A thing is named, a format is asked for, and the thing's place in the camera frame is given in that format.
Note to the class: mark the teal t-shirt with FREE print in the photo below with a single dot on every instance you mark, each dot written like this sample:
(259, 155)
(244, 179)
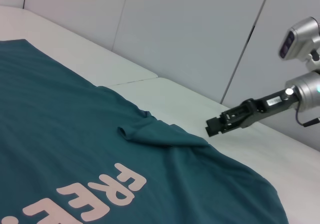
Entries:
(75, 114)

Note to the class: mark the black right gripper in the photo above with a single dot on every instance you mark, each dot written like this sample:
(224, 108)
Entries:
(260, 107)

